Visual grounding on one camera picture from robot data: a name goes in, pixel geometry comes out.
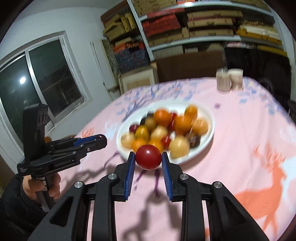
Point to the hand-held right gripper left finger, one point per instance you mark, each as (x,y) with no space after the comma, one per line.
(130,176)

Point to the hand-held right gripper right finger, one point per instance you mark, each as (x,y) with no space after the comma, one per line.
(167,176)

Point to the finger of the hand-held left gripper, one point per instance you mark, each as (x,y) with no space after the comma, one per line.
(85,140)
(99,141)

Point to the pale striped yellow fruit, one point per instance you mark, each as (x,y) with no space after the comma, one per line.
(128,140)

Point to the small orange tomato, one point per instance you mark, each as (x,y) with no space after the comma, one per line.
(150,123)
(139,143)
(191,111)
(155,142)

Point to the purple plum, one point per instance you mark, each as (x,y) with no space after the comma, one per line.
(133,128)

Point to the small yellow tomato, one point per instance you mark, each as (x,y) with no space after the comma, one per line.
(142,132)

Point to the dark brown mangosteen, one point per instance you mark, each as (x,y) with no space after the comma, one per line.
(193,139)

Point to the dark purple fruit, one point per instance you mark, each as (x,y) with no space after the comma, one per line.
(143,120)

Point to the white oval plate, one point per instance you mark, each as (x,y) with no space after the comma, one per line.
(204,144)

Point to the large orange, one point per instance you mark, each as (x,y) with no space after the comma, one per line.
(183,125)
(161,117)

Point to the person's left forearm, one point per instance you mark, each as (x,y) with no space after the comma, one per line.
(13,213)

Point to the person's left hand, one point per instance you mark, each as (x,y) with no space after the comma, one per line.
(55,187)

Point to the sliding glass window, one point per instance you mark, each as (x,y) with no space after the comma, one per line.
(53,78)

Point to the pink deer print tablecloth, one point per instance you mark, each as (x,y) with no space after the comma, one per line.
(231,162)

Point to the white leaning board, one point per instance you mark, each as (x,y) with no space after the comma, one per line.
(99,67)

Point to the stack of mixed patterned boxes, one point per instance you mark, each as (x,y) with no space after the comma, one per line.
(131,58)

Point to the brown board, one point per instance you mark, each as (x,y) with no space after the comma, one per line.
(185,67)

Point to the beverage can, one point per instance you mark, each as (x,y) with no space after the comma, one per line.
(223,81)

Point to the white metal shelf unit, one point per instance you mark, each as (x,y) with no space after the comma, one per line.
(144,32)

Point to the paper cup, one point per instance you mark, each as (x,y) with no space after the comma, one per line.
(235,80)

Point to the black panel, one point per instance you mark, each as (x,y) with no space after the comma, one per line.
(259,62)

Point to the stack of tan woven boxes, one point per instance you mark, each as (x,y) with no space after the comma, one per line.
(208,23)

